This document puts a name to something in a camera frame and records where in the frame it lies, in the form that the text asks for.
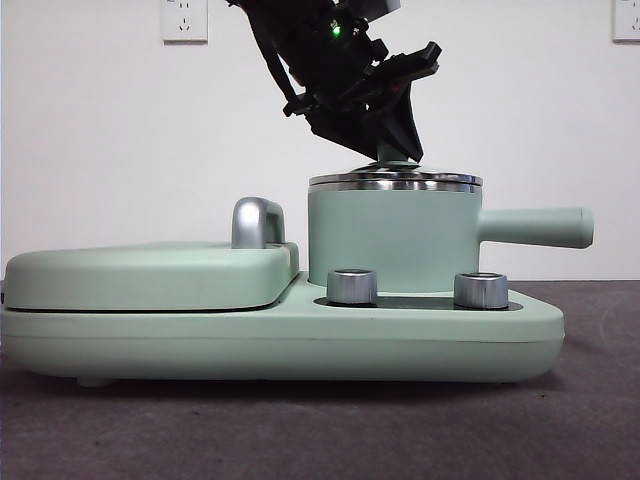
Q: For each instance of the silver control knob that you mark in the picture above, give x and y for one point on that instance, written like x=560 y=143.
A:
x=352 y=287
x=481 y=290

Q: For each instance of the white wall socket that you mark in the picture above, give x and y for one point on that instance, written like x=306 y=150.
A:
x=627 y=20
x=184 y=22

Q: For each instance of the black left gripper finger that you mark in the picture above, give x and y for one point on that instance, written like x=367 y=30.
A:
x=405 y=125
x=345 y=130

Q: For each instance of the glass lid with green knob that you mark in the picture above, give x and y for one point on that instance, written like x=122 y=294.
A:
x=395 y=179

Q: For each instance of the mint green breakfast machine base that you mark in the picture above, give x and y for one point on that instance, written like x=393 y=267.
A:
x=200 y=345

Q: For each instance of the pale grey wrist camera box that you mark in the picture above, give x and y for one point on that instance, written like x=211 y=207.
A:
x=375 y=6

